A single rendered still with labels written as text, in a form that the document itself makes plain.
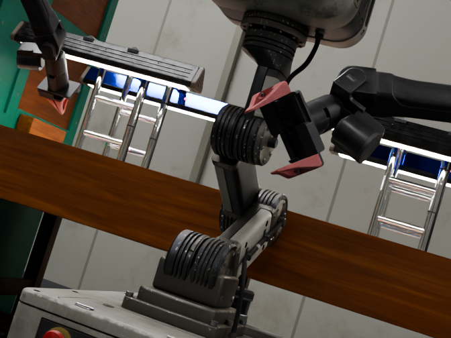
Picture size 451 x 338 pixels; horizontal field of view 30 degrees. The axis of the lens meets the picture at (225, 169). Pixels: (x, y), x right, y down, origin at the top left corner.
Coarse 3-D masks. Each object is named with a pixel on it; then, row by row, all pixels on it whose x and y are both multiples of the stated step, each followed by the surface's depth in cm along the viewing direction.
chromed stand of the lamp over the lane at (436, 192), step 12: (396, 120) 233; (396, 156) 248; (444, 168) 244; (384, 180) 248; (396, 180) 247; (444, 180) 245; (384, 192) 247; (432, 192) 245; (432, 204) 244; (372, 216) 247; (432, 216) 244; (372, 228) 247; (408, 228) 245; (420, 228) 244; (432, 228) 244; (420, 240) 244
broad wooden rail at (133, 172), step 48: (0, 144) 223; (48, 144) 220; (0, 192) 221; (48, 192) 219; (96, 192) 216; (144, 192) 213; (192, 192) 210; (144, 240) 211; (288, 240) 203; (336, 240) 201; (384, 240) 199; (288, 288) 202; (336, 288) 199; (384, 288) 197; (432, 288) 195; (432, 336) 194
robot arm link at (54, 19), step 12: (24, 0) 209; (36, 0) 209; (36, 12) 211; (48, 12) 213; (36, 24) 213; (48, 24) 213; (60, 24) 219; (36, 36) 216; (48, 36) 215; (60, 36) 219
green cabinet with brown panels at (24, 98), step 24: (0, 0) 280; (48, 0) 309; (72, 0) 329; (96, 0) 348; (0, 24) 282; (72, 24) 332; (96, 24) 355; (0, 48) 288; (0, 72) 293; (24, 72) 306; (72, 72) 346; (0, 96) 297; (24, 96) 314; (48, 120) 338; (72, 120) 356
